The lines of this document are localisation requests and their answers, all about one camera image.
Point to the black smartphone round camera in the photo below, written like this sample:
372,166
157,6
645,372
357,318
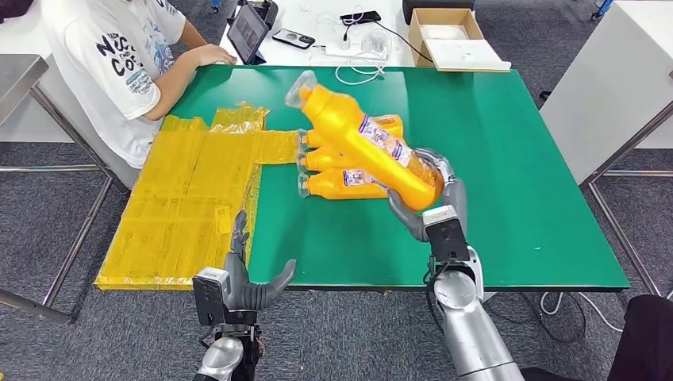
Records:
293,39

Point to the person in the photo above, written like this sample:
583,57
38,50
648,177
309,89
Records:
105,63

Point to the blue cart frame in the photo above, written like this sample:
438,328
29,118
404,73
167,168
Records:
601,6

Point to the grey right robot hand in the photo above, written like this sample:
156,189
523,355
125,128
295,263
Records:
456,192

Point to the white flat lid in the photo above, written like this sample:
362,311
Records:
470,55

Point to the person's right forearm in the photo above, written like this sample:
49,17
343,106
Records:
168,86

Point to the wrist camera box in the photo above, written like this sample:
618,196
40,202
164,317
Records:
447,236
210,297

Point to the dark bag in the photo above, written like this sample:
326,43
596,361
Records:
13,8

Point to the white workbench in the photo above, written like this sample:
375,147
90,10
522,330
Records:
18,79
604,79

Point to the white foam insert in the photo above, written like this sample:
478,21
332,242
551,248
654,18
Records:
443,32

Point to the black chair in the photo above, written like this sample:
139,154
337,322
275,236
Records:
646,342

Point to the black device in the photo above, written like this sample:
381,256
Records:
264,10

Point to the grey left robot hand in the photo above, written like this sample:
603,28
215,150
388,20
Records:
242,289

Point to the cardboard box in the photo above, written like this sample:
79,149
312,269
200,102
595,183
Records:
417,31

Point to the person's right hand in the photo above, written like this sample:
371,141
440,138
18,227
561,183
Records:
213,55

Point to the black tablet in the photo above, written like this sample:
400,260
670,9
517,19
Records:
246,32

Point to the orange detergent bottle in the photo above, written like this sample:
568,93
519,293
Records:
397,126
315,159
347,126
326,186

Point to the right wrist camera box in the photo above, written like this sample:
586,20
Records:
447,236

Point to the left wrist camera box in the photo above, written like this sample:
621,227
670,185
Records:
210,297

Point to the white power adapter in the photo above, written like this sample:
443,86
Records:
378,41

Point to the white power strip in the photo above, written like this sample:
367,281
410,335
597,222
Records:
342,50

